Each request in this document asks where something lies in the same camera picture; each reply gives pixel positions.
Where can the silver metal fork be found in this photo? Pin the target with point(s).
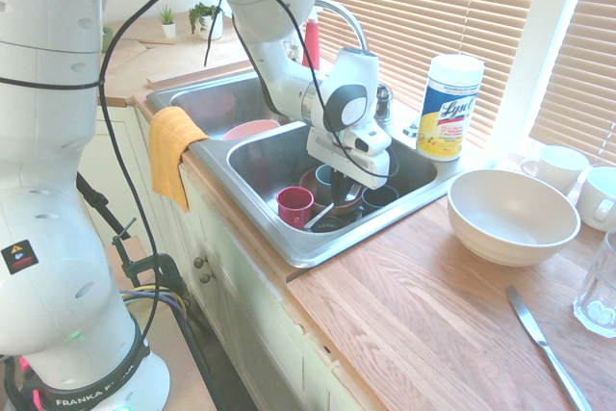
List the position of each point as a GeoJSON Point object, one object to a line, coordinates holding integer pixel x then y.
{"type": "Point", "coordinates": [321, 215]}

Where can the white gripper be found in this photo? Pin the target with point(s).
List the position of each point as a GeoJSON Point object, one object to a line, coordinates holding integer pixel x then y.
{"type": "Point", "coordinates": [371, 168]}

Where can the Lysol wipes canister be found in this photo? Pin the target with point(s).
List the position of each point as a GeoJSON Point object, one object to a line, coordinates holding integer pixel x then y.
{"type": "Point", "coordinates": [450, 108]}

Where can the trailing potted plant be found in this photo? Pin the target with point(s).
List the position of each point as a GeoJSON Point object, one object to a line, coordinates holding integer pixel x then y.
{"type": "Point", "coordinates": [207, 18]}

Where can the grey mug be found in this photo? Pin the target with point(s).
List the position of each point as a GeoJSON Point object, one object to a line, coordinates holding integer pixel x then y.
{"type": "Point", "coordinates": [323, 177]}

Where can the round brass cabinet knob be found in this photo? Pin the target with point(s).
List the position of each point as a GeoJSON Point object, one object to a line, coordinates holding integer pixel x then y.
{"type": "Point", "coordinates": [207, 278]}
{"type": "Point", "coordinates": [199, 263]}

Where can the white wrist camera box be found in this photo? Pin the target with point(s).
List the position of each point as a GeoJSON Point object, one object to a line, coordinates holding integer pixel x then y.
{"type": "Point", "coordinates": [371, 141]}

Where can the silver table knife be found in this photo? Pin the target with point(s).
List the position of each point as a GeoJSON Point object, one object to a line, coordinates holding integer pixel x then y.
{"type": "Point", "coordinates": [534, 329]}

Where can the brown wooden bowl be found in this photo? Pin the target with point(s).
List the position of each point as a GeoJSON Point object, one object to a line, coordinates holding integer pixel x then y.
{"type": "Point", "coordinates": [308, 182]}

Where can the wide beige window blind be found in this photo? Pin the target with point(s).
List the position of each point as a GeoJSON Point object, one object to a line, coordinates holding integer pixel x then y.
{"type": "Point", "coordinates": [423, 2]}

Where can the cream base cabinet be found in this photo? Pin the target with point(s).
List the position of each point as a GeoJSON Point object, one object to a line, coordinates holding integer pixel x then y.
{"type": "Point", "coordinates": [250, 315]}

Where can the cream ceramic bowl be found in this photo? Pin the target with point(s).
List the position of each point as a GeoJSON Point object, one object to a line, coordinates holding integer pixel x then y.
{"type": "Point", "coordinates": [510, 223]}

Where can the red spray bottle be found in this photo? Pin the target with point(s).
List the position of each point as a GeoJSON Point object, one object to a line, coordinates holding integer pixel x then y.
{"type": "Point", "coordinates": [311, 45]}

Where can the orange dish cloth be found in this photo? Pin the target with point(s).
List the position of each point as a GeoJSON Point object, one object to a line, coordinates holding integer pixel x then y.
{"type": "Point", "coordinates": [168, 151]}

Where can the pink plastic bowl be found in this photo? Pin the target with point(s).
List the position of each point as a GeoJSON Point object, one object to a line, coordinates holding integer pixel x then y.
{"type": "Point", "coordinates": [248, 129]}

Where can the red mug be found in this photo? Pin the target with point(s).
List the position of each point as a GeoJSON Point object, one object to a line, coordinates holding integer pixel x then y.
{"type": "Point", "coordinates": [294, 206]}

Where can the small upright potted plant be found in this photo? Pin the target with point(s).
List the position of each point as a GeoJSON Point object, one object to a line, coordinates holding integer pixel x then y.
{"type": "Point", "coordinates": [168, 23]}

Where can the metal drain strainer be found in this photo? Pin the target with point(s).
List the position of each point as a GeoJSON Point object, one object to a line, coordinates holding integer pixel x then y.
{"type": "Point", "coordinates": [329, 225]}

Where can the white ceramic mug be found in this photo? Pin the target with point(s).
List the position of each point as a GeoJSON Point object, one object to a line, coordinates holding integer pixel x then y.
{"type": "Point", "coordinates": [560, 170]}
{"type": "Point", "coordinates": [597, 194]}

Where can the clear drinking glass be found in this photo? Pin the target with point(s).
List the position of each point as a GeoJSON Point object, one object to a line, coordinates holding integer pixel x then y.
{"type": "Point", "coordinates": [599, 286]}

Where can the stainless steel double sink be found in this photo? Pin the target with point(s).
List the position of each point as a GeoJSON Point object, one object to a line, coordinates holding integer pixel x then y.
{"type": "Point", "coordinates": [260, 165]}

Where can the chrome gooseneck faucet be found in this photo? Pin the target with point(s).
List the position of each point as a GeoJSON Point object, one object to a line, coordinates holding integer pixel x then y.
{"type": "Point", "coordinates": [353, 21]}

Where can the navy blue mug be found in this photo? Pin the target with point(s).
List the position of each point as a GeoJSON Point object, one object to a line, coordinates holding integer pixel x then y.
{"type": "Point", "coordinates": [380, 197]}

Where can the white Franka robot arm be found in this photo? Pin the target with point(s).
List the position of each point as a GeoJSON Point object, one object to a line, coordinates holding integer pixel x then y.
{"type": "Point", "coordinates": [48, 189]}

